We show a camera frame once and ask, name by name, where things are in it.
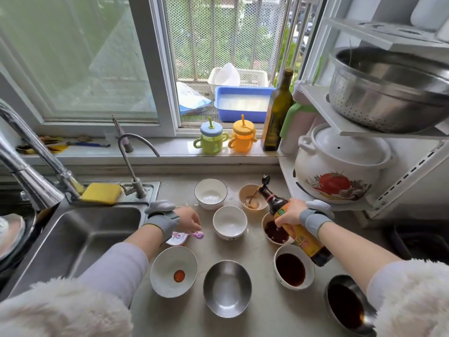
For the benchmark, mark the white ceramic bowl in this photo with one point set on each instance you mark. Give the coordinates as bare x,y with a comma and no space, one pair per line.
229,222

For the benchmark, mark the white plastic bag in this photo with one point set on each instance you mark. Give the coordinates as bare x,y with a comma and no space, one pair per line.
228,75

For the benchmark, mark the person's right forearm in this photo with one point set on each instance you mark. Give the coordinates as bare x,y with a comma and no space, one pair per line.
354,254

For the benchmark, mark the white ceramic pot lid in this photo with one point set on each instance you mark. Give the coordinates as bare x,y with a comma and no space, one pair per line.
349,145

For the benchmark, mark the dark green oil bottle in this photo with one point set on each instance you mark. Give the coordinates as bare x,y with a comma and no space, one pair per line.
277,112

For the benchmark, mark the yellow scrubbing tool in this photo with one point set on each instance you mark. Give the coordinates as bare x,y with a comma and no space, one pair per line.
52,148

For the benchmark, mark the steel pot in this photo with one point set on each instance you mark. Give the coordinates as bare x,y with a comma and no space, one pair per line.
14,238

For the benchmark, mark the chrome kitchen faucet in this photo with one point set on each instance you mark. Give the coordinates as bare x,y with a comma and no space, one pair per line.
31,140

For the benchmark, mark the person's right thumb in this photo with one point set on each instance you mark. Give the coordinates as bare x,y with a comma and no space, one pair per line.
282,221

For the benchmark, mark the dark soy sauce bottle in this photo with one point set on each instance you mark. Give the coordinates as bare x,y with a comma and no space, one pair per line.
305,240

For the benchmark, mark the stainless steel sink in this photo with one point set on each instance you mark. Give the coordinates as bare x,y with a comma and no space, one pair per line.
87,235

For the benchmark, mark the grey left wrist tracker band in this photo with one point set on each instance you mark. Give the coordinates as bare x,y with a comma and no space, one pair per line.
163,219

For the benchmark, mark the pink and white small spoon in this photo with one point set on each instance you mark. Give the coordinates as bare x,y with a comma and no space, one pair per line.
179,238

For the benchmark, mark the grey right wrist tracker band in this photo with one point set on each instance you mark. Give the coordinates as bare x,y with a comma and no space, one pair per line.
314,217

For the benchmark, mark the white bowl with dark rim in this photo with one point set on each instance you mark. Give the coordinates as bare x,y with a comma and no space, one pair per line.
210,193

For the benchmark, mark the white ceramic pot tomato print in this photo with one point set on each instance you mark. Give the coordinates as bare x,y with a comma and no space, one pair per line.
333,178

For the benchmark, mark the small gooseneck filter tap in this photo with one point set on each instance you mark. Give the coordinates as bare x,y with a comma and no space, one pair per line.
135,185

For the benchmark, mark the person's left fingers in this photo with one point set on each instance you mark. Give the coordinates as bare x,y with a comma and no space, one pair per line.
196,223

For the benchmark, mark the chrome sprayer head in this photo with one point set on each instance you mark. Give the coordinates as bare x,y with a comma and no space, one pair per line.
33,185

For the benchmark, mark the white window frame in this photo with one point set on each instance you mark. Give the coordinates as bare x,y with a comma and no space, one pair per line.
165,84

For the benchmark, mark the yellow sponge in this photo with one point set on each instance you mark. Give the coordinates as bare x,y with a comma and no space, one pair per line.
101,193

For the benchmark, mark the orange sippy cup yellow lid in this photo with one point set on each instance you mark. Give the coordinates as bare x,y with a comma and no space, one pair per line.
242,138

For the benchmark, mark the green sippy cup blue lid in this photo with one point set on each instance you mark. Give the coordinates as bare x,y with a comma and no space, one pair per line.
210,140

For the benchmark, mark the white metal shelf rack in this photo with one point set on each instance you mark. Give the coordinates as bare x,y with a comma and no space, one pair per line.
403,193

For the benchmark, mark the green and white jug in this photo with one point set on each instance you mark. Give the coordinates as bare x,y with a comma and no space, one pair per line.
298,122

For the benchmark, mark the white bowl with red mark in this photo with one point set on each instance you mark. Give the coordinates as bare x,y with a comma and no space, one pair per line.
168,266

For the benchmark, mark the person's left hand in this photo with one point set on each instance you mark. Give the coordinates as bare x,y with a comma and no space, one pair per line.
187,220

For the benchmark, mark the steel bowl with dark sauce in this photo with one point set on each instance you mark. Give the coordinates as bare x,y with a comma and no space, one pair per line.
345,305

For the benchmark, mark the blue plastic basin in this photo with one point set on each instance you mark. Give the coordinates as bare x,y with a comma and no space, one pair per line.
242,101

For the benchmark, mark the blue and white bag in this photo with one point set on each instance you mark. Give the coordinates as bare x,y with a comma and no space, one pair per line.
191,100

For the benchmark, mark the person's left forearm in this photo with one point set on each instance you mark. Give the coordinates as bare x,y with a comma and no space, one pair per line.
126,257

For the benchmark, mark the person's right hand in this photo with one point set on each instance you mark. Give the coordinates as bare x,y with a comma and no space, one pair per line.
293,211

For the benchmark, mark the small white bowl dark sauce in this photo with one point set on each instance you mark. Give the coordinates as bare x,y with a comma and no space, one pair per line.
275,235

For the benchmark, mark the white plastic basket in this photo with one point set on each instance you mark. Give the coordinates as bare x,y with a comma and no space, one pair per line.
254,78

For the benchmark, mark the empty steel bowl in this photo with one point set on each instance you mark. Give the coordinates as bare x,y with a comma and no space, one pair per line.
227,289

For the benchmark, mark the small beige bowl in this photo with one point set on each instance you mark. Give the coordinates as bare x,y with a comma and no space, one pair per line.
245,193

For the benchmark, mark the white bowl with dark sauce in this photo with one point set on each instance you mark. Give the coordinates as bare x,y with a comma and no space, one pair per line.
291,270

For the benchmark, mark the grey wrist tracker band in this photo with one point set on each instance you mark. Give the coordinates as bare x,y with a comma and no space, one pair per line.
314,217
163,219

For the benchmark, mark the black stove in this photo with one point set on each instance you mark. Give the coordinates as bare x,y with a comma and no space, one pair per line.
417,242

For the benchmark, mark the steel colander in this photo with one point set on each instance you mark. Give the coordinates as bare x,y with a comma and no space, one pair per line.
386,91

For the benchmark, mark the white container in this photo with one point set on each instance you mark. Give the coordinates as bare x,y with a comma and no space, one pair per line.
429,12

